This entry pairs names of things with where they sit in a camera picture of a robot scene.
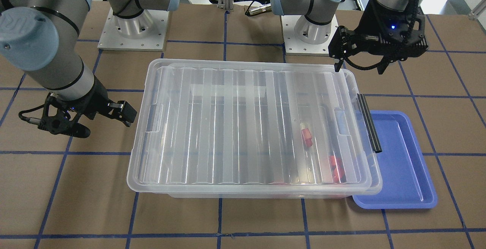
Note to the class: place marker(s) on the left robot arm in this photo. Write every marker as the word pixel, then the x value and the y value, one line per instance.
pixel 321 12

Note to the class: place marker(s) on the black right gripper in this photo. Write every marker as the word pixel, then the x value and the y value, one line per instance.
pixel 97 98

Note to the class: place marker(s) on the red block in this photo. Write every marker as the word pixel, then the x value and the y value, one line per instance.
pixel 337 169
pixel 306 135

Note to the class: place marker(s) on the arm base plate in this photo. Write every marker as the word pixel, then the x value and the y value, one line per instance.
pixel 146 32
pixel 303 38

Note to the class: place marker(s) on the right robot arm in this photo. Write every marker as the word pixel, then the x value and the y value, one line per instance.
pixel 39 36

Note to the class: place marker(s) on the blue plastic tray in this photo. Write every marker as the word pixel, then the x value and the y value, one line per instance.
pixel 406 181

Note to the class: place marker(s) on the clear plastic storage box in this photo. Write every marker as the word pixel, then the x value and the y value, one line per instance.
pixel 273 194

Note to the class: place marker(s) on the black box handle bar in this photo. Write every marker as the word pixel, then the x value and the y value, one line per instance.
pixel 370 126

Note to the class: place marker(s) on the red block in box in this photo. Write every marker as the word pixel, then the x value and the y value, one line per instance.
pixel 337 169

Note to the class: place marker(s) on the clear plastic box lid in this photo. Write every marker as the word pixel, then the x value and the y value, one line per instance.
pixel 246 127

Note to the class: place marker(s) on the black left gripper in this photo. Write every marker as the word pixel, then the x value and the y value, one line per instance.
pixel 370 24

